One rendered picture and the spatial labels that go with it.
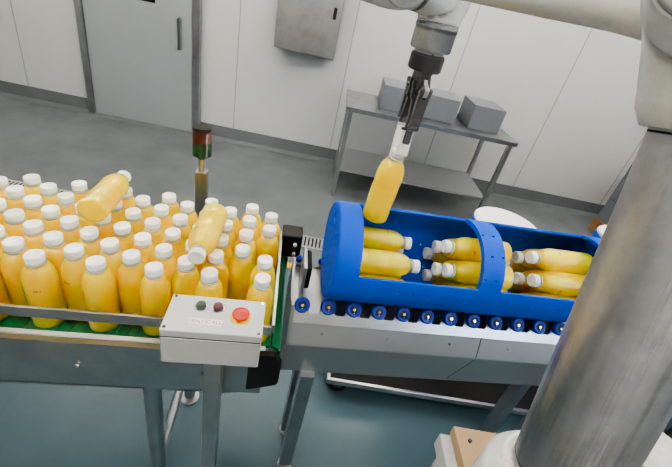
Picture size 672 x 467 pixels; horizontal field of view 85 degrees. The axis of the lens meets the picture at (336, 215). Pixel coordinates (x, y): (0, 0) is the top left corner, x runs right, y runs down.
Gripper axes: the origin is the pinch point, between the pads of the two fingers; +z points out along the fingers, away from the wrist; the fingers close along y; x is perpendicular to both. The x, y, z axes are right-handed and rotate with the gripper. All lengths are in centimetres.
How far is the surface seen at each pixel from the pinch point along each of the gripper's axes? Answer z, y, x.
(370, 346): 60, -13, -5
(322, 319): 52, -11, 11
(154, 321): 48, -20, 53
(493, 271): 27.8, -11.5, -32.0
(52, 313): 48, -20, 75
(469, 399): 130, 18, -79
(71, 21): 51, 361, 258
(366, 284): 35.2, -13.7, 2.3
